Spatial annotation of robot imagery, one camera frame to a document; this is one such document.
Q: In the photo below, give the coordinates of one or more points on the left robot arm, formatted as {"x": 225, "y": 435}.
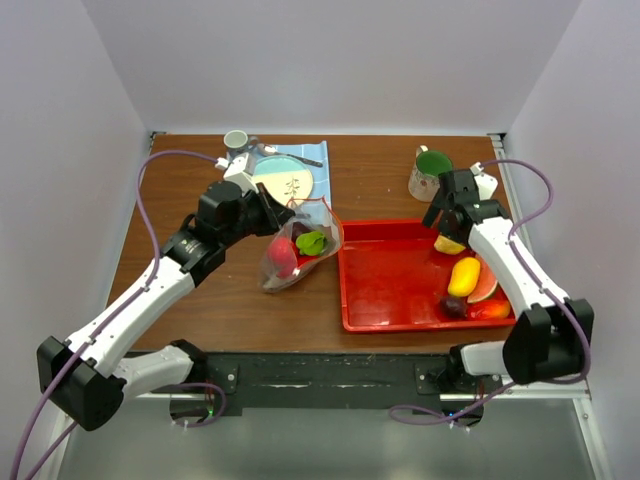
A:
{"x": 88, "y": 375}

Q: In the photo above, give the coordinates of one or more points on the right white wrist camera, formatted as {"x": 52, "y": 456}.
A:
{"x": 486, "y": 184}

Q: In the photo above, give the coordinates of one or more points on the clear zip top bag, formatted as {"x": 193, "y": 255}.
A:
{"x": 318, "y": 216}

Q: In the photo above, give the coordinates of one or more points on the blue checked cloth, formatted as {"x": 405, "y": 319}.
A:
{"x": 319, "y": 152}

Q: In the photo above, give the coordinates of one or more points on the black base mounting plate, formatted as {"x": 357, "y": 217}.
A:
{"x": 237, "y": 381}

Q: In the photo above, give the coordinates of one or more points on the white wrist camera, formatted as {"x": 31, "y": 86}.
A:
{"x": 486, "y": 184}
{"x": 238, "y": 171}

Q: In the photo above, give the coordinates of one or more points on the red apple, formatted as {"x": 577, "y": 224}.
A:
{"x": 282, "y": 256}

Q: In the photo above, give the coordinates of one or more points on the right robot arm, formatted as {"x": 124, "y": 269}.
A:
{"x": 551, "y": 337}

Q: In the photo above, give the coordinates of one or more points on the grey mug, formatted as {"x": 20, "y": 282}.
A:
{"x": 238, "y": 142}

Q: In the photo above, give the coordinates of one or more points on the cream and teal plate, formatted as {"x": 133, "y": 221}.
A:
{"x": 284, "y": 178}

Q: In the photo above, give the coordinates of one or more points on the grey toy fish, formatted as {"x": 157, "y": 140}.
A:
{"x": 273, "y": 283}

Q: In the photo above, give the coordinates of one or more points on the dark red plum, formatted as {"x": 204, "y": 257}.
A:
{"x": 453, "y": 307}
{"x": 298, "y": 229}

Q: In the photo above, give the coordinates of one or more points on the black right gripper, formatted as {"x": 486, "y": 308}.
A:
{"x": 434, "y": 211}

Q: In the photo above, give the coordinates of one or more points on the yellow apple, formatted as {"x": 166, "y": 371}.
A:
{"x": 447, "y": 246}

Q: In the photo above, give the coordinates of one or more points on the red plastic tray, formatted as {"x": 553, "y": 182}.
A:
{"x": 392, "y": 279}

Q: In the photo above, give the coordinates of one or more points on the floral mug green inside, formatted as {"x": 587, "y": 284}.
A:
{"x": 423, "y": 181}

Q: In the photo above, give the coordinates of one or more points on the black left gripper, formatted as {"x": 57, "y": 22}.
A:
{"x": 269, "y": 226}

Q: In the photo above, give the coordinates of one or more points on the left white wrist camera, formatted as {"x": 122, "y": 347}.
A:
{"x": 238, "y": 171}

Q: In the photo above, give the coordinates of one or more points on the red pink peach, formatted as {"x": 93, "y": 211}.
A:
{"x": 487, "y": 310}

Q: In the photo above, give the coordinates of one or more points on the yellow lemon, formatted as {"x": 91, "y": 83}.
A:
{"x": 464, "y": 277}

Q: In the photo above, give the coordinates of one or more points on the metal spoon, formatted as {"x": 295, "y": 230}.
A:
{"x": 270, "y": 150}

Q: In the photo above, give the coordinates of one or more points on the watermelon slice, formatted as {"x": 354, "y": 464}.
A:
{"x": 486, "y": 285}

